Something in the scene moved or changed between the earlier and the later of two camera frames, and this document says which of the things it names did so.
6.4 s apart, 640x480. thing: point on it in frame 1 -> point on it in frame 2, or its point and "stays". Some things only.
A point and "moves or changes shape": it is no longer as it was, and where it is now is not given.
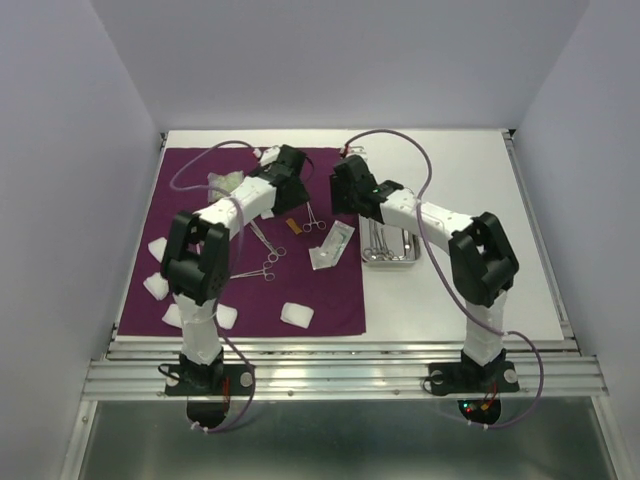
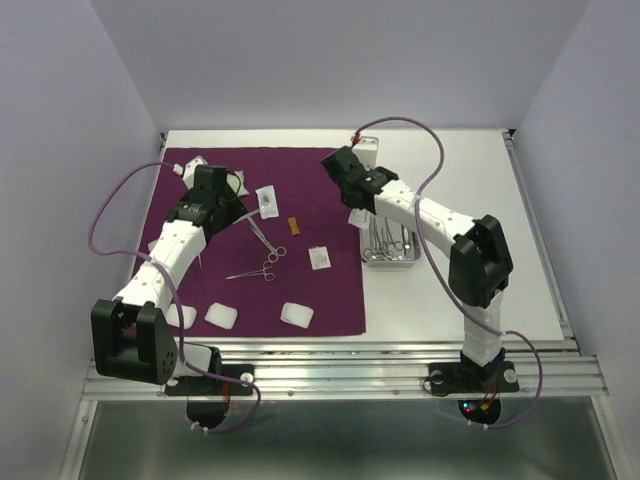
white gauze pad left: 173,315 stays
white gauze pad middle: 226,316 stays
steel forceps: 266,266 stays
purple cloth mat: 291,274 stays
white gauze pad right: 297,314 stays
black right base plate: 478,387 stays
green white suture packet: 337,240 -> 359,218
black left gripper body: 297,197 -> 230,211
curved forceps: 385,253 moves or changes shape
